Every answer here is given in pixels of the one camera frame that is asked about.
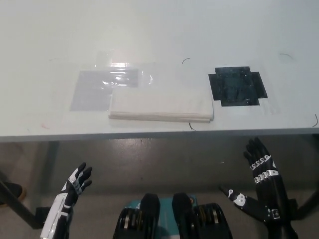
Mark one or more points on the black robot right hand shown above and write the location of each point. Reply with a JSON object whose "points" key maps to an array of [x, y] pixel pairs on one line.
{"points": [[271, 191]]}

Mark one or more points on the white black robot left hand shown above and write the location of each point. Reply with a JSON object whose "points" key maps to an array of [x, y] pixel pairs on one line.
{"points": [[62, 206]]}

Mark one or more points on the white folded napkin stack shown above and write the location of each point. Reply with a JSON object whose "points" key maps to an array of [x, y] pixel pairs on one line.
{"points": [[162, 105]]}

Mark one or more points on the dark shoe tan sole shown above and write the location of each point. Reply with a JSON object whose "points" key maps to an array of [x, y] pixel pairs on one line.
{"points": [[13, 190]]}

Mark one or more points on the grey table leg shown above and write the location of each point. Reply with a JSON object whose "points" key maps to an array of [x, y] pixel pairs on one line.
{"points": [[53, 154]]}

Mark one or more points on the black tape patch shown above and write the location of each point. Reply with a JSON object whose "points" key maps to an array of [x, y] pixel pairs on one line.
{"points": [[236, 87]]}

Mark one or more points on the clear plastic bag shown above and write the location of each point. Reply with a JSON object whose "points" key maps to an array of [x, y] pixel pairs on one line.
{"points": [[91, 95]]}

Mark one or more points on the clear plastic film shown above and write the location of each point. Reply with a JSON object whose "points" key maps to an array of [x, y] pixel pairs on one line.
{"points": [[124, 66]]}

